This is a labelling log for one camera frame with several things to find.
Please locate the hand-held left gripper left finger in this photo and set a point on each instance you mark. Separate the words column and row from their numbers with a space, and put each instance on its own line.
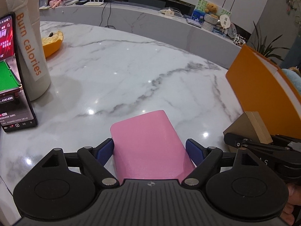
column 105, row 149

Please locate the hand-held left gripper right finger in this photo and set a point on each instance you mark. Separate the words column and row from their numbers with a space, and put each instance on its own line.
column 194, row 149

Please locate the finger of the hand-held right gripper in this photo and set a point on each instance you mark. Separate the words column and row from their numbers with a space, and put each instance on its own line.
column 232, row 139

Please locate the small brown cardboard box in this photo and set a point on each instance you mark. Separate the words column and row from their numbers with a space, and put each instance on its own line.
column 247, row 127

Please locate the pink wallet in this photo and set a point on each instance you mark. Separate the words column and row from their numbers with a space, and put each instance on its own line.
column 145, row 143

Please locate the large orange box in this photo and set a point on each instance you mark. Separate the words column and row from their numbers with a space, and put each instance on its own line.
column 258, row 91

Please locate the person's right hand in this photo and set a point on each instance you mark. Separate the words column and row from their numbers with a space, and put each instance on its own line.
column 288, row 214

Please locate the light blue cushion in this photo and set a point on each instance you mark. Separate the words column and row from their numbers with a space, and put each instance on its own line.
column 292, row 74

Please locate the black white checkered object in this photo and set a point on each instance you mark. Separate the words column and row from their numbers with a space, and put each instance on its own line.
column 239, row 40

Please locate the green long-leaf potted plant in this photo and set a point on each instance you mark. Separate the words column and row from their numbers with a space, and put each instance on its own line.
column 268, row 44

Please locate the decorative plate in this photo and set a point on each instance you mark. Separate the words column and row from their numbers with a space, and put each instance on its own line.
column 232, row 30

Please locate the black smartphone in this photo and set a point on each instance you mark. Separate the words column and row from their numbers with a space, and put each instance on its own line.
column 11, row 87

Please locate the round white hand fan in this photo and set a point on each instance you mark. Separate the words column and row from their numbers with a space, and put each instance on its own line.
column 225, row 22

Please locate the orange peel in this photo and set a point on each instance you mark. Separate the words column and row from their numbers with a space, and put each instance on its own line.
column 53, row 43

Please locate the stacked woven baskets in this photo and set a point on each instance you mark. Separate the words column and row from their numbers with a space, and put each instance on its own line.
column 210, row 21

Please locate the grey tablet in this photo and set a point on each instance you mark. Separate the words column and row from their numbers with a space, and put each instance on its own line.
column 194, row 23

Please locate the painted flower picture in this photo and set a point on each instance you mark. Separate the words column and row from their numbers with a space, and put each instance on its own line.
column 197, row 13

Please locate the brown teddy bear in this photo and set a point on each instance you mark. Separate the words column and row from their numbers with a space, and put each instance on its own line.
column 211, row 7

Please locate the white power strip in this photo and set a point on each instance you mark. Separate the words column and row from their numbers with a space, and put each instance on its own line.
column 168, row 12

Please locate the white desk phone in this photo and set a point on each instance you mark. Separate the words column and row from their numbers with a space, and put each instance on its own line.
column 70, row 0

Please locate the pink toy figure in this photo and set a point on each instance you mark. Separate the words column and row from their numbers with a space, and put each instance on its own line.
column 56, row 3

